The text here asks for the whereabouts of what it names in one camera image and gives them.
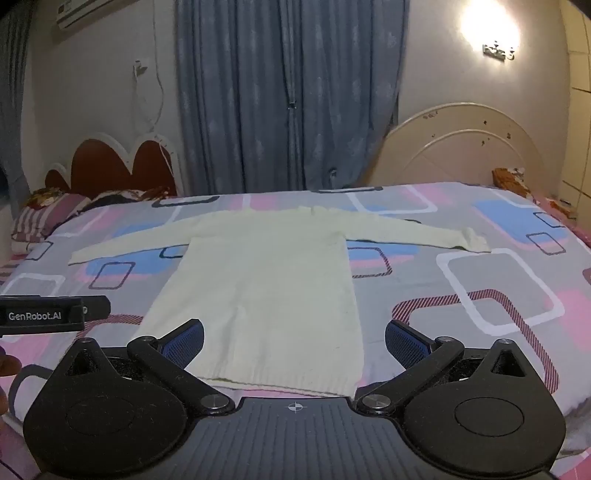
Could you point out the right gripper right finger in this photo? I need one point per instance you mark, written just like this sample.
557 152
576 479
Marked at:
425 361

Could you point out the orange plush toy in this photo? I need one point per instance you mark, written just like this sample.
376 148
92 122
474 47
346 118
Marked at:
511 180

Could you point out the red white heart headboard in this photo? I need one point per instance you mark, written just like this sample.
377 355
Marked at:
100 164

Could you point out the patterned pink blue bedsheet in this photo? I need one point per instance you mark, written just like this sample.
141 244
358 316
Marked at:
533 287

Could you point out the blue grey curtain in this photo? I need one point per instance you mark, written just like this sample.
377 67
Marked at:
286 95

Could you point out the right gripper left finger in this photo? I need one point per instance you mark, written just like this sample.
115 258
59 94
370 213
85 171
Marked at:
165 360

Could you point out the cream knit sweater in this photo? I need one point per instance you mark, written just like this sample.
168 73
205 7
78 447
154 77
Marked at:
273 290

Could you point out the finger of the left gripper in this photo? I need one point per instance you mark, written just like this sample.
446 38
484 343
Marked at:
96 306

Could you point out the cream wardrobe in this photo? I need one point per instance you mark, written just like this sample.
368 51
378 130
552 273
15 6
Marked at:
575 178

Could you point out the white air conditioner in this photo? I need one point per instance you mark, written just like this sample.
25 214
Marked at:
71 13

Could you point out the cream arched headboard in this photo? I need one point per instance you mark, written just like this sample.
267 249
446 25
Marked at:
458 142

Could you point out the wall lamp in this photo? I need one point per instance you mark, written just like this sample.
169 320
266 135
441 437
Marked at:
496 51

